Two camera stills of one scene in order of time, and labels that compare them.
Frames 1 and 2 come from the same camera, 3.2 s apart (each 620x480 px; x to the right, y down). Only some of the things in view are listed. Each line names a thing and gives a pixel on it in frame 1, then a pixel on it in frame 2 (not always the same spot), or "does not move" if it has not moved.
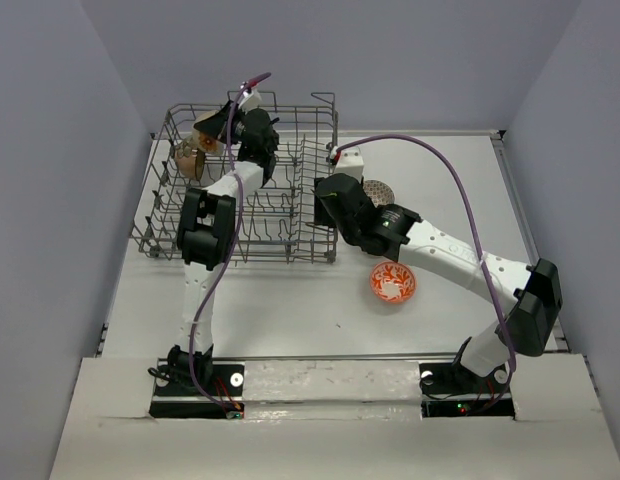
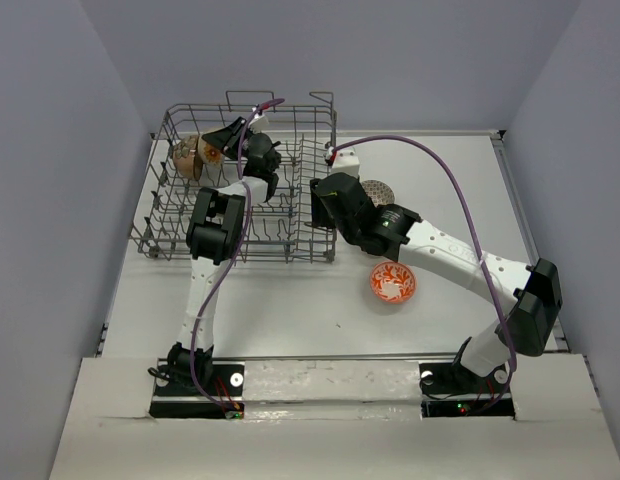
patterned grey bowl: (379, 192) does not move
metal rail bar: (362, 356) does not move
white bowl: (204, 141) → (209, 154)
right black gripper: (321, 214) does not move
